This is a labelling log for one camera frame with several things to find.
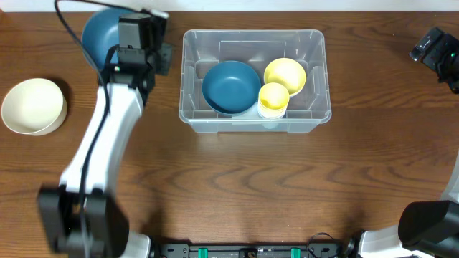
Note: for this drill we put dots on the small yellow bowl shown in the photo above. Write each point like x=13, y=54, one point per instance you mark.
x=287, y=72

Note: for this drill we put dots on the light blue cup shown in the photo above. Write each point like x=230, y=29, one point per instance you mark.
x=271, y=124

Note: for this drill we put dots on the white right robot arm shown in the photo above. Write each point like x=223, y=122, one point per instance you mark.
x=426, y=229

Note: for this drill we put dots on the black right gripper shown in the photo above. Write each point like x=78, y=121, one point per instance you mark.
x=439, y=60

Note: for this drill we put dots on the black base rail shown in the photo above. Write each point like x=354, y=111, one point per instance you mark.
x=320, y=249

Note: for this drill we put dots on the yellow cup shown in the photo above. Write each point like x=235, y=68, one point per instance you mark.
x=274, y=96

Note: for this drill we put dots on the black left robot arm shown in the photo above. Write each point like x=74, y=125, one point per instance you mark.
x=80, y=216

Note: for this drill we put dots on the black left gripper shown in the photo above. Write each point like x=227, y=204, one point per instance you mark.
x=168, y=61

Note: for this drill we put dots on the large cream bowl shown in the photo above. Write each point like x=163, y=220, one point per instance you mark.
x=34, y=107

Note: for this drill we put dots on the cream cup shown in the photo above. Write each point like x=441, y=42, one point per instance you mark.
x=268, y=113

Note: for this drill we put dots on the clear plastic storage container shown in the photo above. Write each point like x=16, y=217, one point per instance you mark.
x=205, y=48

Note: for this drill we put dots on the dark blue bowl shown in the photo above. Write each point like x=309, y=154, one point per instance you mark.
x=231, y=87
x=100, y=33

